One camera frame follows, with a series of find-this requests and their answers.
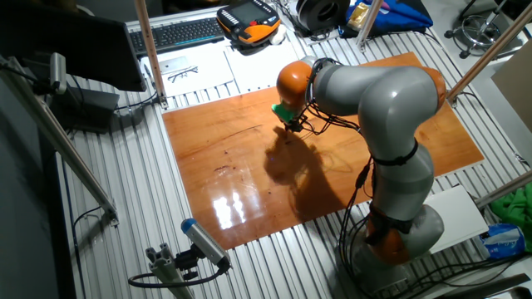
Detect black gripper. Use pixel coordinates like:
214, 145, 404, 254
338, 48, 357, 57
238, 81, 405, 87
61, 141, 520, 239
283, 118, 305, 134

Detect wooden board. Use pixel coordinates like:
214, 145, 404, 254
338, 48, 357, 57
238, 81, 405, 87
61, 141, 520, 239
161, 51, 486, 251

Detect printed paper sheet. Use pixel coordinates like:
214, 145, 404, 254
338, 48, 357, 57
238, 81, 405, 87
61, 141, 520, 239
140, 48, 236, 99
224, 39, 308, 95

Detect orange black teach pendant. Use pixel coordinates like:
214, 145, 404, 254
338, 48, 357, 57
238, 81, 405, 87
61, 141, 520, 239
215, 0, 283, 46

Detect yellow plastic packet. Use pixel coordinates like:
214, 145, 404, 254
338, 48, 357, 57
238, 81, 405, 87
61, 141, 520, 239
347, 2, 371, 31

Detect silver smartphone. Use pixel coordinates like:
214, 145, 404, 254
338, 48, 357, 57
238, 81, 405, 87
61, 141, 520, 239
158, 56, 192, 76

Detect black keyboard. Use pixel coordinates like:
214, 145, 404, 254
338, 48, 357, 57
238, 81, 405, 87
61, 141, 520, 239
128, 16, 225, 57

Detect blue cloth bag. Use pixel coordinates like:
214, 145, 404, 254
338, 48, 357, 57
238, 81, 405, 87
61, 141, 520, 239
344, 0, 434, 37

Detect aluminium profile stub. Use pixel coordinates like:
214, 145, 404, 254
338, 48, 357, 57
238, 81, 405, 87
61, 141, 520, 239
145, 243, 196, 299

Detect dark grey box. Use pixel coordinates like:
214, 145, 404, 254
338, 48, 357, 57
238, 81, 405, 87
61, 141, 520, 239
49, 85, 121, 134

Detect chrome stool base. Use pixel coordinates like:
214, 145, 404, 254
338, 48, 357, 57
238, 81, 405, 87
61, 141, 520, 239
443, 0, 520, 60

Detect grey cardboard panel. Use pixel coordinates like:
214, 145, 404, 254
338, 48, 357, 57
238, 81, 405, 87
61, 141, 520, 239
491, 39, 532, 157

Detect green cloth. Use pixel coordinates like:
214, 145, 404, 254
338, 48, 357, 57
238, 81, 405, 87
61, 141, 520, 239
490, 186, 532, 252

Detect blue tissue packet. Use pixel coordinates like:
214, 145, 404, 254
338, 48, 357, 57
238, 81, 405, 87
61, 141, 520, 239
480, 223, 527, 259

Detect black monitor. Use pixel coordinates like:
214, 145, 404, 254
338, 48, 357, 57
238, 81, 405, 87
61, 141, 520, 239
0, 0, 147, 93

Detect black cable tangle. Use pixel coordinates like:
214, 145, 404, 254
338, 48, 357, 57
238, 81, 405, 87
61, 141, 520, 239
305, 27, 346, 42

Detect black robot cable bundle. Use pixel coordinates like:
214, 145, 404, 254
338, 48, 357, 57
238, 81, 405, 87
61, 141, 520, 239
301, 57, 377, 292

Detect black frame glasses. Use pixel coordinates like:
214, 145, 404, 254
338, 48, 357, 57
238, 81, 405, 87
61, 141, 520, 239
167, 65, 200, 84

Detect metal frame post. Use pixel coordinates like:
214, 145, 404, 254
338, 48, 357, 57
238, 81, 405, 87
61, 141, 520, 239
133, 0, 170, 110
446, 2, 532, 105
356, 0, 384, 49

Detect silver camera with blue end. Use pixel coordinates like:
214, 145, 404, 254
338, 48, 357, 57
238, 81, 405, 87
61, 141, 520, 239
180, 218, 232, 271

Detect black camera clamp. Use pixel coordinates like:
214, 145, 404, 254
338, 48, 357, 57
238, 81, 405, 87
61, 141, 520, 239
174, 244, 201, 282

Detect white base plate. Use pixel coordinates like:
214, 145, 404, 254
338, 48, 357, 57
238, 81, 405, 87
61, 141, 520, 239
421, 184, 490, 254

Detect black camera cable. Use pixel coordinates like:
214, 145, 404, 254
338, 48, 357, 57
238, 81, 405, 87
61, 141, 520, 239
127, 265, 229, 290

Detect slanted aluminium frame bar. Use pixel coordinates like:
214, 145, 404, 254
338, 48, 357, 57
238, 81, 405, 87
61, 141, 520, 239
0, 56, 120, 228

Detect silver camera on frame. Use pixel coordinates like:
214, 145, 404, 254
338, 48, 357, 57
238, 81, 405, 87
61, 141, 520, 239
48, 51, 68, 96

